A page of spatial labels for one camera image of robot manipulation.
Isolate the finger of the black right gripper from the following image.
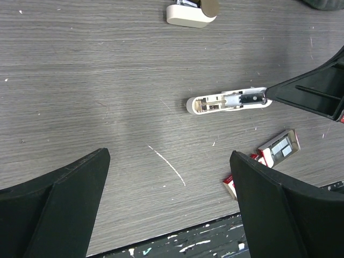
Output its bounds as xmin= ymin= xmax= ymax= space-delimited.
xmin=266 ymin=48 xmax=343 ymax=123

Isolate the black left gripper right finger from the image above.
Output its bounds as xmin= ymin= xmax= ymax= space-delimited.
xmin=230 ymin=151 xmax=343 ymax=257

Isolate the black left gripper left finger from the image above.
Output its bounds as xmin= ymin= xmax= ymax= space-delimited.
xmin=1 ymin=148 xmax=110 ymax=257

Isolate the red white staple box sleeve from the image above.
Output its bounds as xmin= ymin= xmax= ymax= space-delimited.
xmin=223 ymin=174 xmax=238 ymax=200

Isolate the staple box tray with staples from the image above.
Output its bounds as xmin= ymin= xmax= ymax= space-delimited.
xmin=250 ymin=129 xmax=300 ymax=168

